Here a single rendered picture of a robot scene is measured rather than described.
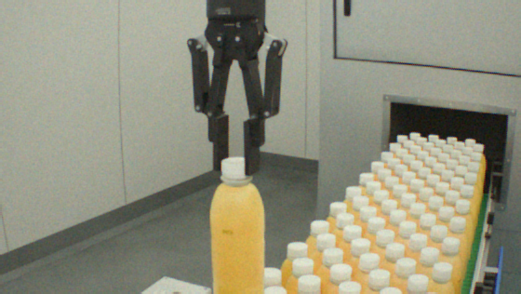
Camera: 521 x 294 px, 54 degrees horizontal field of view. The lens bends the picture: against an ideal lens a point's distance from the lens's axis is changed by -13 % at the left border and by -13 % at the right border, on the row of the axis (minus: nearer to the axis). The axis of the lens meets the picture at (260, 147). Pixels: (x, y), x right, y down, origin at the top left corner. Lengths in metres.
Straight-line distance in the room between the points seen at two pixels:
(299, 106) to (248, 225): 4.61
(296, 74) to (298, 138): 0.59
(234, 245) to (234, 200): 0.06
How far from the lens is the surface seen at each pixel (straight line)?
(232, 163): 0.75
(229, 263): 0.77
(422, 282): 1.01
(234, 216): 0.74
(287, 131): 5.45
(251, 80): 0.71
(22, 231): 3.66
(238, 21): 0.71
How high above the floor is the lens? 1.58
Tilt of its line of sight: 14 degrees down
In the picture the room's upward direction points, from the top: straight up
